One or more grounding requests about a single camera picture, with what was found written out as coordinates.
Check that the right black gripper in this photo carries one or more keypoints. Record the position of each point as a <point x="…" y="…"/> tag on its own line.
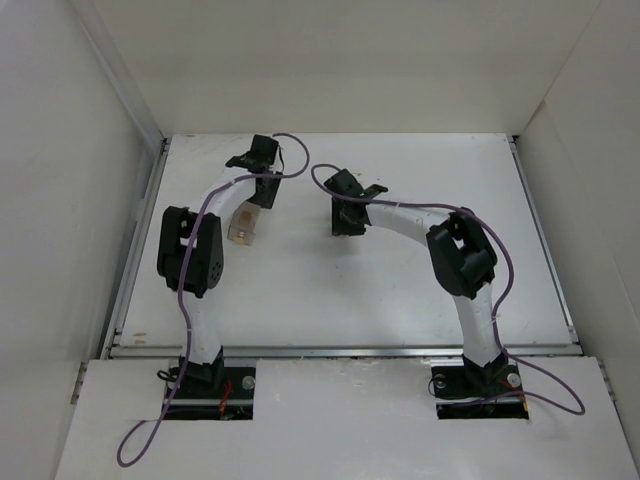
<point x="343" y="226"/>

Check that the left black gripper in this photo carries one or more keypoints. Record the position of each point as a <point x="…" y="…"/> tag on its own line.
<point x="267" y="195"/>

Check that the clear plastic box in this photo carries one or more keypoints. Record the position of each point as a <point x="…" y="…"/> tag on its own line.
<point x="234" y="228"/>

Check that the wood cube block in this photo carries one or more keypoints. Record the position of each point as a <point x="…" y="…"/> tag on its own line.
<point x="247" y="220"/>

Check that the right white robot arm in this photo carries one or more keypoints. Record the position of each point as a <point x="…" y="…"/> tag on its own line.
<point x="462" y="258"/>

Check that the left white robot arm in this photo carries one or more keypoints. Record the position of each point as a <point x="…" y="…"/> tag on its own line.
<point x="191" y="255"/>

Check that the white front cover board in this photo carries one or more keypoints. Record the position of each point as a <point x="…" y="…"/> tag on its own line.
<point x="325" y="419"/>

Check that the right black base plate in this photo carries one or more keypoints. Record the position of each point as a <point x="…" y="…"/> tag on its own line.
<point x="458" y="399"/>

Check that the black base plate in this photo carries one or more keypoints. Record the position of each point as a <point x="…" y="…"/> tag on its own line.
<point x="228" y="399"/>
<point x="458" y="399"/>

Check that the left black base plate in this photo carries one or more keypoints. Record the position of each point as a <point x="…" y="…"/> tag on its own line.
<point x="228" y="399"/>

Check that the aluminium front rail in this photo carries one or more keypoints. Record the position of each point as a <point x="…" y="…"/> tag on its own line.
<point x="123" y="352"/>

